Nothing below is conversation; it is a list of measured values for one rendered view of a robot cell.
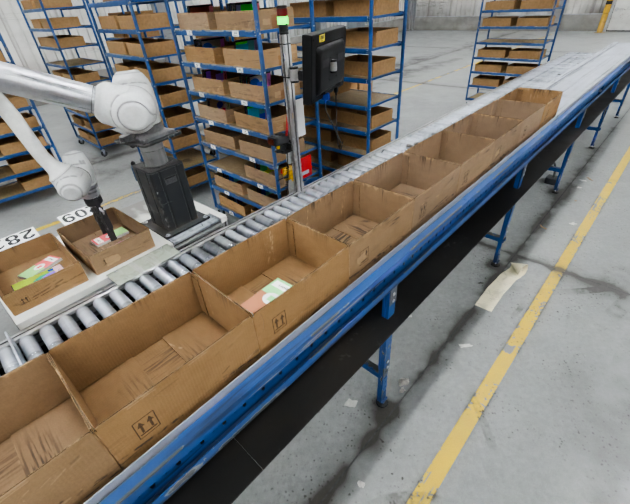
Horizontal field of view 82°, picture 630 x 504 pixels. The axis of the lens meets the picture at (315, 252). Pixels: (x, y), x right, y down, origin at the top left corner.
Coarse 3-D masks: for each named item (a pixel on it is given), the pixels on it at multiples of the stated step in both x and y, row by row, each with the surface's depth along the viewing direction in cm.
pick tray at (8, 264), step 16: (32, 240) 169; (48, 240) 173; (0, 256) 162; (16, 256) 166; (32, 256) 171; (64, 256) 172; (0, 272) 164; (16, 272) 163; (64, 272) 148; (80, 272) 153; (0, 288) 154; (32, 288) 142; (48, 288) 146; (64, 288) 150; (16, 304) 140; (32, 304) 144
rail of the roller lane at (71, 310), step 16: (544, 64) 480; (512, 80) 416; (480, 96) 367; (304, 192) 220; (272, 208) 203; (208, 240) 179; (176, 256) 169; (192, 256) 175; (144, 272) 160; (112, 288) 152; (144, 288) 162; (80, 304) 145; (112, 304) 154; (48, 320) 139; (16, 336) 133; (0, 368) 131
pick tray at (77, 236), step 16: (112, 208) 191; (80, 224) 182; (96, 224) 188; (112, 224) 194; (128, 224) 187; (64, 240) 172; (80, 240) 183; (128, 240) 164; (144, 240) 170; (80, 256) 164; (96, 256) 156; (112, 256) 161; (128, 256) 167; (96, 272) 158
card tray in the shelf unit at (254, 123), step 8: (240, 112) 267; (272, 112) 278; (280, 112) 272; (240, 120) 261; (248, 120) 254; (256, 120) 247; (264, 120) 241; (272, 120) 241; (280, 120) 246; (248, 128) 259; (256, 128) 251; (264, 128) 244; (280, 128) 248
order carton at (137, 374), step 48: (192, 288) 111; (96, 336) 93; (144, 336) 104; (192, 336) 108; (240, 336) 91; (96, 384) 97; (144, 384) 95; (192, 384) 84; (96, 432) 70; (144, 432) 79
